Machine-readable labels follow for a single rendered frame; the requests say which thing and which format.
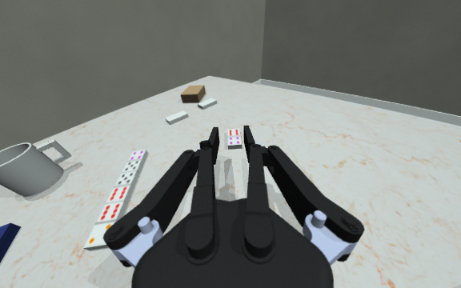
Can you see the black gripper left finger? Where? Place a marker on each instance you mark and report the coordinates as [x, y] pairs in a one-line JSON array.
[[138, 230]]

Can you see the tan rectangular box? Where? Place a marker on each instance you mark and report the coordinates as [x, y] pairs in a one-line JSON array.
[[193, 94]]

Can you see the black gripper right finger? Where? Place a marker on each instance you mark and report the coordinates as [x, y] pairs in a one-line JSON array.
[[331, 228]]

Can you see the grey mug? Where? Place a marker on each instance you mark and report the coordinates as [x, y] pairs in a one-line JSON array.
[[31, 172]]

